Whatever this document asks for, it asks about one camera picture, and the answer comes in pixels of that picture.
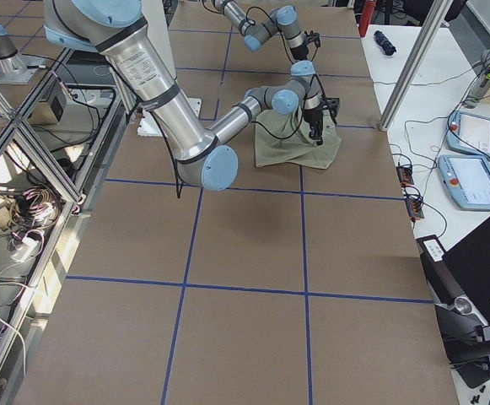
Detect orange black electronics box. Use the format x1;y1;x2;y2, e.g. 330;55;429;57
396;165;414;187
405;196;424;222

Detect aluminium frame post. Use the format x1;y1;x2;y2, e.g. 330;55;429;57
378;0;453;132

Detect upper orange black electronics box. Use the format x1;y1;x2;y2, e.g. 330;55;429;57
396;165;414;187

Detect upper blue teach pendant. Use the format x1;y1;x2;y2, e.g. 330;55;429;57
447;111;490;159

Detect lower orange black electronics box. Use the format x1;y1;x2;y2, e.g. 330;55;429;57
405;196;424;222

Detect white power adapter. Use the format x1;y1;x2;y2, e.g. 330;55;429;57
11;236;42;262

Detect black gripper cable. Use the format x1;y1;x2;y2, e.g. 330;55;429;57
159;73;338;199
244;4;320;64

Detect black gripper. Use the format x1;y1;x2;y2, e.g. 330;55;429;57
290;30;321;61
303;96;340;146

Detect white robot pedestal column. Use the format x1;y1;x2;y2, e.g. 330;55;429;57
137;1;202;138

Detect lower blue teach pendant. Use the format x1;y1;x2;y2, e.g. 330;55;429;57
438;155;490;211

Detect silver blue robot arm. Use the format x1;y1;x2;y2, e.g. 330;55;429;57
43;1;340;191
205;0;321;62

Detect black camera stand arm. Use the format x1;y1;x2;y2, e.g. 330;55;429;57
434;305;490;388

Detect olive green long-sleeve shirt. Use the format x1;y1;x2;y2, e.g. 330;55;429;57
255;110;342;170

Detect folded dark blue umbrella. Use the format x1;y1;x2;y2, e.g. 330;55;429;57
373;30;396;57

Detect blue teach pendant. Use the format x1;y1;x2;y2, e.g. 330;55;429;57
447;111;490;159
438;155;490;211

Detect black box with label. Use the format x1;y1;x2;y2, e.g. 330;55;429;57
416;235;464;305

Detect aluminium side frame rack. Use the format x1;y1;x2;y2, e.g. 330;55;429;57
0;12;144;405

